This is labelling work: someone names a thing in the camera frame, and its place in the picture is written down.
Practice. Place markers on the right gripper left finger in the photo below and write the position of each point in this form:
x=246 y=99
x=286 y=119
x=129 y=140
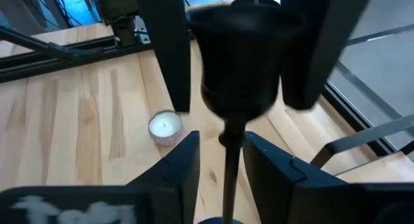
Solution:
x=174 y=185

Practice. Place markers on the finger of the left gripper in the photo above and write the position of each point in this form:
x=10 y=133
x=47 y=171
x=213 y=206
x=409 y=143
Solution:
x=317 y=39
x=165 y=39

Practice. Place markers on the black metal candlestick holder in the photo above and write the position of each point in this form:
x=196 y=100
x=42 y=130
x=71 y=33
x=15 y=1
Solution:
x=242 y=55

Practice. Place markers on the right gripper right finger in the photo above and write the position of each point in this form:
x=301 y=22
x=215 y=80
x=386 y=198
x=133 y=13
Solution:
x=275 y=191

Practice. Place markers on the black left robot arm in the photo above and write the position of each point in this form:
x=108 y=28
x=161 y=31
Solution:
x=119 y=7

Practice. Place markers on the black overhead rig frame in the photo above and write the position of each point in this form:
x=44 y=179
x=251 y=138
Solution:
x=32 y=40

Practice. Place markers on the blue patterned candle tin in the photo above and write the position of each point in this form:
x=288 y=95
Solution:
x=220 y=221

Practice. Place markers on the black frame wooden shelf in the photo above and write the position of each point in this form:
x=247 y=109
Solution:
x=362 y=138

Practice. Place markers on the black plant pot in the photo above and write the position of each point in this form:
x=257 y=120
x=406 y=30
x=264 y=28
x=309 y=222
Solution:
x=242 y=0

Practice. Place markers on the pink patterned candle tin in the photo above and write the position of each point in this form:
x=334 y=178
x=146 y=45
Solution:
x=165 y=128

